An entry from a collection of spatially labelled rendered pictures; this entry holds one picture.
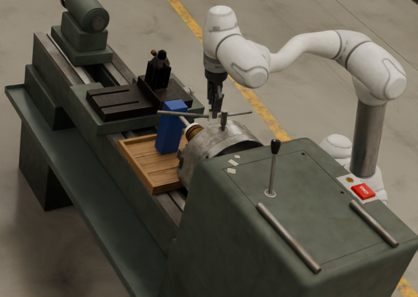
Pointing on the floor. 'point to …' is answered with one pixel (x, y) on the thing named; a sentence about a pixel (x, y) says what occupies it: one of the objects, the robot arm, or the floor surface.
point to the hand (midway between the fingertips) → (213, 114)
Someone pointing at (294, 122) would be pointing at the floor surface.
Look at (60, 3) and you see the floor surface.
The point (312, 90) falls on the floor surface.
